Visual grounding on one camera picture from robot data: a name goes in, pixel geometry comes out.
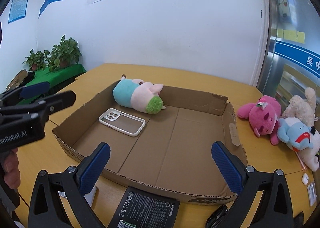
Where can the cartoon sticker on glass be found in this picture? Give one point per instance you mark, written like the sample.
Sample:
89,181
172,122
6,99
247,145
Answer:
284,11

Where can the clear white phone case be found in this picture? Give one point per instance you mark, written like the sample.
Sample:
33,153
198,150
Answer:
122,122

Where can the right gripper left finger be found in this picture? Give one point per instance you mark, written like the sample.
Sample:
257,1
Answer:
46,208

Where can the shallow cardboard box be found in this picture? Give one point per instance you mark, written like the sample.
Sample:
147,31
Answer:
172,154

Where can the person's left hand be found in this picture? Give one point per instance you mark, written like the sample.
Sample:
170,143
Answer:
12,174

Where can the black sunglasses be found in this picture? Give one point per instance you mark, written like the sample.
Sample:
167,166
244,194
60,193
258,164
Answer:
216,217

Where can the blue framed wall poster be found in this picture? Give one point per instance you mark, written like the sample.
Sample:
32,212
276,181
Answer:
17,10

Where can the small potted green plant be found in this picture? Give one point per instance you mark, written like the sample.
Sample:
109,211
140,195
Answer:
35,60

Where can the large potted green plant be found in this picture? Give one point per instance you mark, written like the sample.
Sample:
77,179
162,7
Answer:
63,54

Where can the black product box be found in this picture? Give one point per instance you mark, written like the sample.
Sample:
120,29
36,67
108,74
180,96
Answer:
140,209

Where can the blue and white plush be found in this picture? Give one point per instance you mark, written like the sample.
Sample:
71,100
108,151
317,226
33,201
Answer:
302,139

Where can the pink and teal plush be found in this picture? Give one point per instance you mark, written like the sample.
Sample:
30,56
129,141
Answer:
139,95

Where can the pink bear plush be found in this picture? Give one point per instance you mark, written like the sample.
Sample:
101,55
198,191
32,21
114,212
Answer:
263,117

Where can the white plush hang tag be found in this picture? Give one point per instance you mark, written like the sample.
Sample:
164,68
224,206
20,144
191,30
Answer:
311,188

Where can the grey folding phone stand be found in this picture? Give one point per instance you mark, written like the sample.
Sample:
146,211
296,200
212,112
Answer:
89,196

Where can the yellow sticky notes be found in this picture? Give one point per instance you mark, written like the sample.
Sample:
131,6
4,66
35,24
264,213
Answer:
288,35

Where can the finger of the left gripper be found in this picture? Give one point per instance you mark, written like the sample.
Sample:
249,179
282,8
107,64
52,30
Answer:
16,95
58,102

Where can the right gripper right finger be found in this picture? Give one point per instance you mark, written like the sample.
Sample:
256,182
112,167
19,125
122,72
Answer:
275,207

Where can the green cloth side table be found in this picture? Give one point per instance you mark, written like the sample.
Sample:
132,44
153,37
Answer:
58,80

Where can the beige bunny plush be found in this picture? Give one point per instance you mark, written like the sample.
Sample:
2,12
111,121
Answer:
303,109

